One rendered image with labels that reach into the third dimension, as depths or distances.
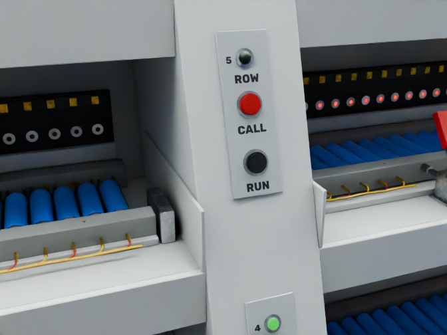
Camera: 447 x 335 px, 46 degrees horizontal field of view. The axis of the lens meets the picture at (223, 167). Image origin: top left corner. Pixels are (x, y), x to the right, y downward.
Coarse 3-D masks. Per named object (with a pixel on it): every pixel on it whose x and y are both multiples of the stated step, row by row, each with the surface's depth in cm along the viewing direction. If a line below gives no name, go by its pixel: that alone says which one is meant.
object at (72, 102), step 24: (24, 96) 49; (48, 96) 49; (72, 96) 50; (96, 96) 50; (0, 120) 48; (24, 120) 49; (48, 120) 50; (72, 120) 51; (96, 120) 52; (0, 144) 49; (24, 144) 50; (48, 144) 51; (72, 144) 52
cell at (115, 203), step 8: (104, 184) 48; (112, 184) 48; (104, 192) 47; (112, 192) 46; (120, 192) 47; (104, 200) 46; (112, 200) 45; (120, 200) 45; (112, 208) 44; (120, 208) 44
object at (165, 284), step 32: (0, 160) 49; (32, 160) 50; (64, 160) 51; (96, 160) 52; (160, 160) 47; (128, 192) 51; (160, 192) 44; (160, 224) 41; (192, 224) 39; (96, 256) 40; (128, 256) 40; (160, 256) 40; (192, 256) 40; (0, 288) 36; (32, 288) 36; (64, 288) 36; (96, 288) 36; (128, 288) 36; (160, 288) 37; (192, 288) 38; (0, 320) 34; (32, 320) 35; (64, 320) 36; (96, 320) 37; (128, 320) 37; (160, 320) 38; (192, 320) 39
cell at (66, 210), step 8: (56, 192) 47; (64, 192) 46; (72, 192) 47; (56, 200) 46; (64, 200) 45; (72, 200) 45; (56, 208) 45; (64, 208) 44; (72, 208) 44; (64, 216) 42; (72, 216) 42
